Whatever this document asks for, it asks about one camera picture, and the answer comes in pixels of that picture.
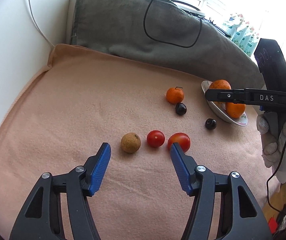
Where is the dark cherry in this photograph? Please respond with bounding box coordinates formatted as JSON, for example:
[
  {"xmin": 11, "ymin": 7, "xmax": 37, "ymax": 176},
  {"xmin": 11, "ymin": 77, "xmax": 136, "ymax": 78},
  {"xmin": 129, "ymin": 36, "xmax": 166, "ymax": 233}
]
[
  {"xmin": 175, "ymin": 102, "xmax": 187, "ymax": 116},
  {"xmin": 205, "ymin": 118, "xmax": 217, "ymax": 131}
]

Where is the large rough orange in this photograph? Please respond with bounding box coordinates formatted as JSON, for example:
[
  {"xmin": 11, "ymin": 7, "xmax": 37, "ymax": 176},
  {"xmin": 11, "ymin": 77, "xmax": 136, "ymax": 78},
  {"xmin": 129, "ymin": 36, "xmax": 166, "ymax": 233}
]
[{"xmin": 208, "ymin": 79, "xmax": 232, "ymax": 108}]

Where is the black cable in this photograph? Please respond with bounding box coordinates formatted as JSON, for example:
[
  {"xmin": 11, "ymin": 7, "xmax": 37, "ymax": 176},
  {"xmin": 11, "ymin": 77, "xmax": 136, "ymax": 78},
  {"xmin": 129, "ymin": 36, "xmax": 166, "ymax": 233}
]
[{"xmin": 143, "ymin": 0, "xmax": 224, "ymax": 48}]

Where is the refill pouch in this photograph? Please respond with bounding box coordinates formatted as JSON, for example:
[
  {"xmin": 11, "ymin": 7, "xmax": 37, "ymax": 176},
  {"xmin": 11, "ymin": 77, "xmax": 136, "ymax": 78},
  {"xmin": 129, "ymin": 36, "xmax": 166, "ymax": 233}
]
[
  {"xmin": 223, "ymin": 13, "xmax": 244, "ymax": 39},
  {"xmin": 244, "ymin": 35, "xmax": 260, "ymax": 57},
  {"xmin": 232, "ymin": 25, "xmax": 253, "ymax": 49}
]

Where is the grey folded blanket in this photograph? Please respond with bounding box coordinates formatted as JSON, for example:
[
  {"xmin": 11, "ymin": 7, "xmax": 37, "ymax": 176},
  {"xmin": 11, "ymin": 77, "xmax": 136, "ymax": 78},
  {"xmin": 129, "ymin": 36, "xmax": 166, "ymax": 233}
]
[{"xmin": 71, "ymin": 0, "xmax": 264, "ymax": 89}]

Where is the floral white ceramic plate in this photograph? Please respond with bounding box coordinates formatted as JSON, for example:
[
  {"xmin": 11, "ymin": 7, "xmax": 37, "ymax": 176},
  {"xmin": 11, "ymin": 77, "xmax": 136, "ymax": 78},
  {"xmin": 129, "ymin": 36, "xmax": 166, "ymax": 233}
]
[{"xmin": 201, "ymin": 81, "xmax": 248, "ymax": 126}]

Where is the smooth bright orange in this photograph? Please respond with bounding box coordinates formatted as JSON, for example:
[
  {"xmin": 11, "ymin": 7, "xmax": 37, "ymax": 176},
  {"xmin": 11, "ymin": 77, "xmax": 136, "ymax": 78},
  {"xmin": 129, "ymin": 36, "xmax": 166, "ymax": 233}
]
[{"xmin": 226, "ymin": 102, "xmax": 246, "ymax": 118}]

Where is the right white gloved hand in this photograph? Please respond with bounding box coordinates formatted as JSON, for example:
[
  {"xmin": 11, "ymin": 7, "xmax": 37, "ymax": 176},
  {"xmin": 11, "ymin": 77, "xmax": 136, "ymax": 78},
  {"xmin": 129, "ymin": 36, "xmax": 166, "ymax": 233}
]
[{"xmin": 257, "ymin": 114, "xmax": 286, "ymax": 184}]

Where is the small tangerine with stem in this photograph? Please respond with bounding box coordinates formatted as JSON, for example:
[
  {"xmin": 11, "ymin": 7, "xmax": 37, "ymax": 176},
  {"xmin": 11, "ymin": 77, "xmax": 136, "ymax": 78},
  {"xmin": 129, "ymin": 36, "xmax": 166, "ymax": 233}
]
[{"xmin": 166, "ymin": 87, "xmax": 184, "ymax": 105}]

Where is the white cable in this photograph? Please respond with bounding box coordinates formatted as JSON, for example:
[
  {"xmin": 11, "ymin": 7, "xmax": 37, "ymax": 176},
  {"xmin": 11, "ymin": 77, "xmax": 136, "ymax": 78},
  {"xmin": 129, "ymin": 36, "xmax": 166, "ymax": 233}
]
[{"xmin": 27, "ymin": 0, "xmax": 56, "ymax": 49}]

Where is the pink fleece blanket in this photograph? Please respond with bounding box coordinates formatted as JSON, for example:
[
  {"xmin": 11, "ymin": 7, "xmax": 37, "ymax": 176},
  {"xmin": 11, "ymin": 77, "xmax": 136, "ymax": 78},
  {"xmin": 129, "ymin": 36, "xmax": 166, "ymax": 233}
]
[{"xmin": 0, "ymin": 44, "xmax": 278, "ymax": 239}]

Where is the brown longan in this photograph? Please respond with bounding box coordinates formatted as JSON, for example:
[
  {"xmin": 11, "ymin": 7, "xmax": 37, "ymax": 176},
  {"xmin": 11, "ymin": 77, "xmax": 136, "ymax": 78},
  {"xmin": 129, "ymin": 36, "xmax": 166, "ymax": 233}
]
[{"xmin": 120, "ymin": 133, "xmax": 141, "ymax": 153}]

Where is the oval red cherry tomato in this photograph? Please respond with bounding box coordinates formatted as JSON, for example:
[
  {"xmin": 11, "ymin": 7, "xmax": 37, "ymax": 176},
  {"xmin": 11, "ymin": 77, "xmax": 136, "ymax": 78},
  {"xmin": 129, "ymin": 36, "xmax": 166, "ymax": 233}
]
[{"xmin": 167, "ymin": 132, "xmax": 191, "ymax": 153}]

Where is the round red cherry tomato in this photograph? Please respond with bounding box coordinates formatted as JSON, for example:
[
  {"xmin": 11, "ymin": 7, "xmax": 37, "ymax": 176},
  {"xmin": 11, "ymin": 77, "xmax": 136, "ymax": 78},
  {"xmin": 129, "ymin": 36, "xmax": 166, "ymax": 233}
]
[{"xmin": 146, "ymin": 130, "xmax": 165, "ymax": 148}]

